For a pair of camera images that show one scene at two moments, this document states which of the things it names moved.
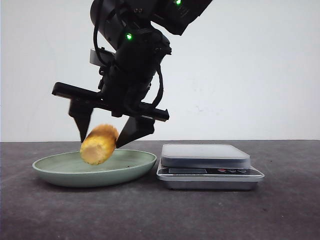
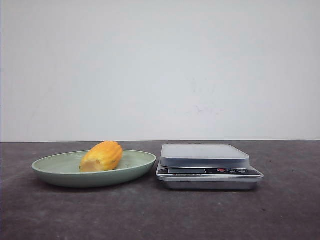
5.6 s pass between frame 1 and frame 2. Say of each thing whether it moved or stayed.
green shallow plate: stayed
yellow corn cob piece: moved
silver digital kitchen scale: stayed
